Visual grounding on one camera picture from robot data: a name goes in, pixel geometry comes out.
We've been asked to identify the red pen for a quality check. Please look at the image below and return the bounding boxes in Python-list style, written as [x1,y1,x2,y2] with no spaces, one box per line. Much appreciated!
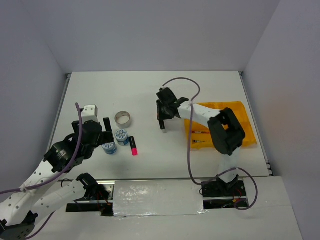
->
[191,131,210,134]

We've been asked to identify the blue pen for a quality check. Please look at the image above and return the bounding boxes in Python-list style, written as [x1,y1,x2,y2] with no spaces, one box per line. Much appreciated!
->
[192,140,211,144]

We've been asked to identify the pink cap highlighter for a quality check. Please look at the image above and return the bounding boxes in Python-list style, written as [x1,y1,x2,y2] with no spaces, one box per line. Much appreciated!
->
[129,136,138,156]

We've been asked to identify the orange cap highlighter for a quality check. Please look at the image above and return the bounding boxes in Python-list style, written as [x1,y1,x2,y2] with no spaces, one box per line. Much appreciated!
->
[157,107,160,121]

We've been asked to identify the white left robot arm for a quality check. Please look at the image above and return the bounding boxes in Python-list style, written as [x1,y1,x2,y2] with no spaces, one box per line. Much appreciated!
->
[0,117,114,240]

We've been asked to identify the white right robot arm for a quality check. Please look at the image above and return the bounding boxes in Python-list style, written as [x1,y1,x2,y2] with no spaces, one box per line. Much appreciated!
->
[156,87,246,196]

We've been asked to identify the silver tape roll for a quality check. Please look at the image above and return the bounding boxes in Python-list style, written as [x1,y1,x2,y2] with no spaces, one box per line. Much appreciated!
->
[114,111,132,129]

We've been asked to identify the yellow compartment tray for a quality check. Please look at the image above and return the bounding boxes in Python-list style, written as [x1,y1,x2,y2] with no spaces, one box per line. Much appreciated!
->
[190,101,257,150]

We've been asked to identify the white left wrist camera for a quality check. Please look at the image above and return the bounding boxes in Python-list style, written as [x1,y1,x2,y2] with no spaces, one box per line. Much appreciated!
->
[81,104,99,124]

